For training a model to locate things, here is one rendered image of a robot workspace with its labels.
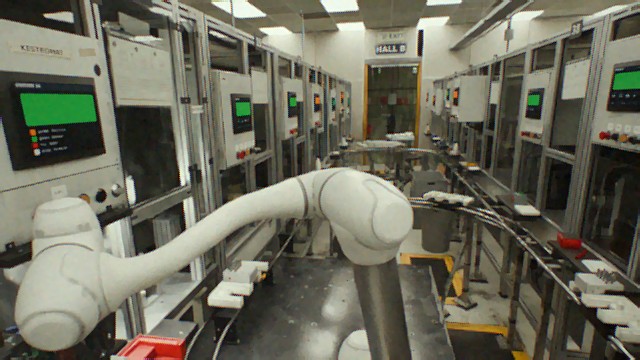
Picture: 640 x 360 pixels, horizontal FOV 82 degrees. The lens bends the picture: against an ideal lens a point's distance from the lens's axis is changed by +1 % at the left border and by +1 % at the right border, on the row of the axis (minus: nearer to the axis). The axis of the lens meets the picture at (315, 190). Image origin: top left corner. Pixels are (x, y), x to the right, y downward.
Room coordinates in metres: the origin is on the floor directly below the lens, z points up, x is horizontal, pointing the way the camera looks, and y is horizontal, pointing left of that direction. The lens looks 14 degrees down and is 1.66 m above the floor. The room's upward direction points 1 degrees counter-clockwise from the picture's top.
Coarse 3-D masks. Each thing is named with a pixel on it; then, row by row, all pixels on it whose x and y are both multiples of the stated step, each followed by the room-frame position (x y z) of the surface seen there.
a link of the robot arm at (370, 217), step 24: (336, 192) 0.73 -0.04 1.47; (360, 192) 0.68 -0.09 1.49; (384, 192) 0.67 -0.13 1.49; (336, 216) 0.71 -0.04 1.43; (360, 216) 0.65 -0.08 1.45; (384, 216) 0.64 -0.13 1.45; (408, 216) 0.66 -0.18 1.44; (360, 240) 0.66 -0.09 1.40; (384, 240) 0.63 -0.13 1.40; (360, 264) 0.70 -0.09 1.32; (384, 264) 0.70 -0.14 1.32; (360, 288) 0.73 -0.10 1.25; (384, 288) 0.71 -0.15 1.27; (384, 312) 0.71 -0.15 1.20; (384, 336) 0.72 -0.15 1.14; (408, 336) 0.75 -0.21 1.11
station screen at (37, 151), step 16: (16, 96) 0.77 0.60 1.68; (96, 112) 0.97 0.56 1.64; (32, 128) 0.79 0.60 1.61; (48, 128) 0.83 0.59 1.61; (64, 128) 0.87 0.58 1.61; (80, 128) 0.91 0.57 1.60; (96, 128) 0.96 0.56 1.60; (32, 144) 0.78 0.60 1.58; (48, 144) 0.82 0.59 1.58; (64, 144) 0.86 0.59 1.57; (80, 144) 0.90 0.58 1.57; (96, 144) 0.95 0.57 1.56
